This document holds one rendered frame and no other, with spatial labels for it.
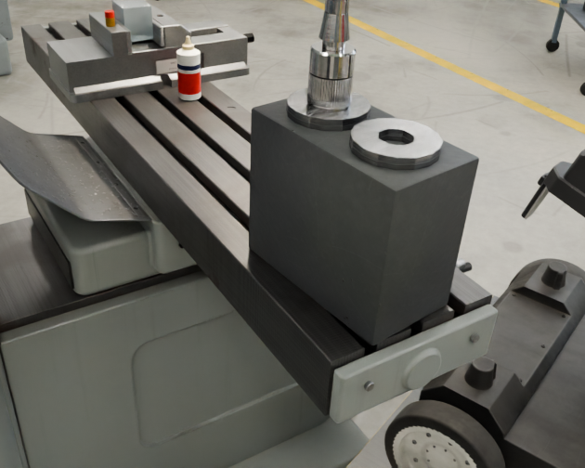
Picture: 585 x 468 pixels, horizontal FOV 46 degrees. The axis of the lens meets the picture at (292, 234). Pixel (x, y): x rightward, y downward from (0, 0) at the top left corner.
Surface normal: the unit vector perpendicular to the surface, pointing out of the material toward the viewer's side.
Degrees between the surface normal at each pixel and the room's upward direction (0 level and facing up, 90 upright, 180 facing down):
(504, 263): 0
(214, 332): 90
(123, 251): 90
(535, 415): 0
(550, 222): 0
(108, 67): 90
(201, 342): 90
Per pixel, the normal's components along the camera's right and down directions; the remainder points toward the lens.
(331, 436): 0.05, -0.83
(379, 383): 0.53, 0.49
